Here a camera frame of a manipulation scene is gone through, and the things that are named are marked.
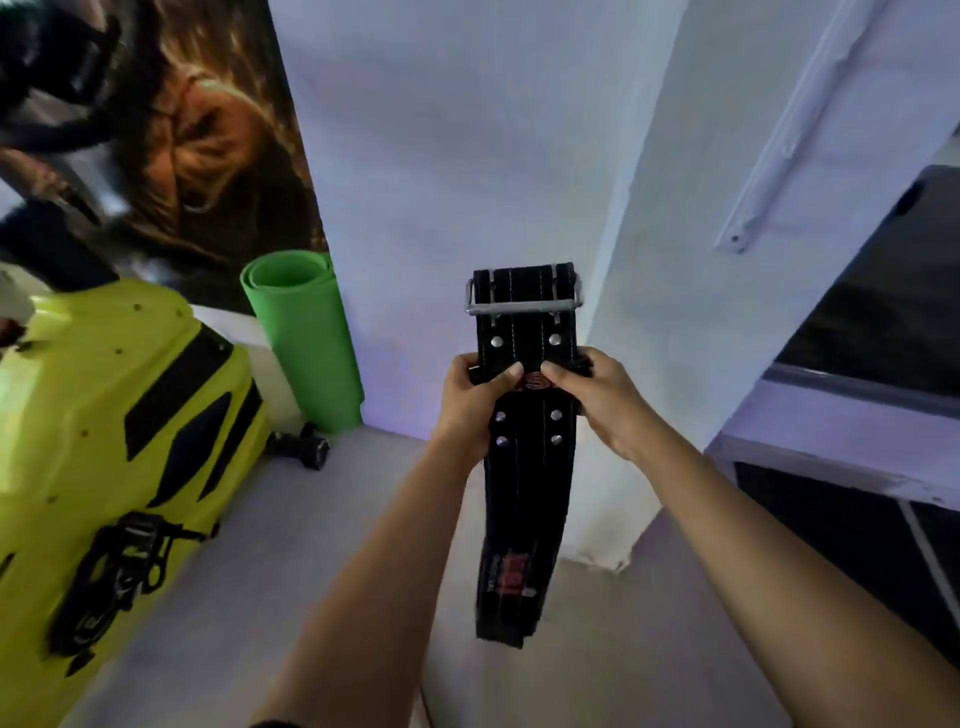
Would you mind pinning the person's right hand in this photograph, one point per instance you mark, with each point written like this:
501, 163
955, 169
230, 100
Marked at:
611, 409

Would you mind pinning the person's left thumb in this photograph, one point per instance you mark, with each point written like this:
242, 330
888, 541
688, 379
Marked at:
501, 379

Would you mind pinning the yellow exercise bike body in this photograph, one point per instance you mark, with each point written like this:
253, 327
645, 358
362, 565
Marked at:
105, 480

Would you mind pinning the white window frame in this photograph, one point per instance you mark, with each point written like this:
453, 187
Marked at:
840, 442

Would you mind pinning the person's right thumb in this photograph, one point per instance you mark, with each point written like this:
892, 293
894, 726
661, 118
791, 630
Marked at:
559, 375

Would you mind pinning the person's left forearm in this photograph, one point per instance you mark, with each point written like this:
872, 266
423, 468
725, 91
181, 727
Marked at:
360, 592

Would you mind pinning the black bike pedal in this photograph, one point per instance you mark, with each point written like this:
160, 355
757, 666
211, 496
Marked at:
112, 577

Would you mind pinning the rolled green exercise mat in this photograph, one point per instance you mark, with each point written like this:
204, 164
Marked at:
307, 337

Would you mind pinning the person's right forearm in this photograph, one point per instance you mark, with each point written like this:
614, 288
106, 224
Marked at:
780, 592

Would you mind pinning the white wall conduit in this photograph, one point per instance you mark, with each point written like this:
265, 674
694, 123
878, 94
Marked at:
795, 127

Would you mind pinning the wall poster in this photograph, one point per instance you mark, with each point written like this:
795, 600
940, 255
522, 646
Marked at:
142, 142

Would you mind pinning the person's left hand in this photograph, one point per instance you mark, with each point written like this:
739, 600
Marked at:
465, 409

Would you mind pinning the black dumbbell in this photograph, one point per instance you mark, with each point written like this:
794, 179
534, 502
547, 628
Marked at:
300, 448

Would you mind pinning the black leather weightlifting belt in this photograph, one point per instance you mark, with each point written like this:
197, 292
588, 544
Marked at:
525, 457

